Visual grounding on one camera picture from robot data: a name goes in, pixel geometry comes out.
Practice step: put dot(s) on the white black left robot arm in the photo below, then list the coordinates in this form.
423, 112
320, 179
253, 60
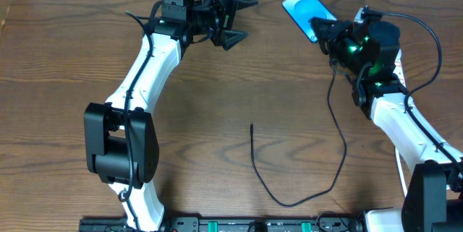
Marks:
120, 137

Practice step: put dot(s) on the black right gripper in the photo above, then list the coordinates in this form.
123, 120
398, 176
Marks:
335, 39

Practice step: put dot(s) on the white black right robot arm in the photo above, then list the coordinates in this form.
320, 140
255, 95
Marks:
370, 49

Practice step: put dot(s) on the white power strip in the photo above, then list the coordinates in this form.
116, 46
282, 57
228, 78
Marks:
398, 70

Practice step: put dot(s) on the blue Galaxy smartphone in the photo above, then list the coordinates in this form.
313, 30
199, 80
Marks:
302, 11

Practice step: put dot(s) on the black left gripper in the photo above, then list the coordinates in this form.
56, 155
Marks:
221, 16

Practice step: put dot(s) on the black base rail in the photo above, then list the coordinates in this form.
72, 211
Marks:
325, 223

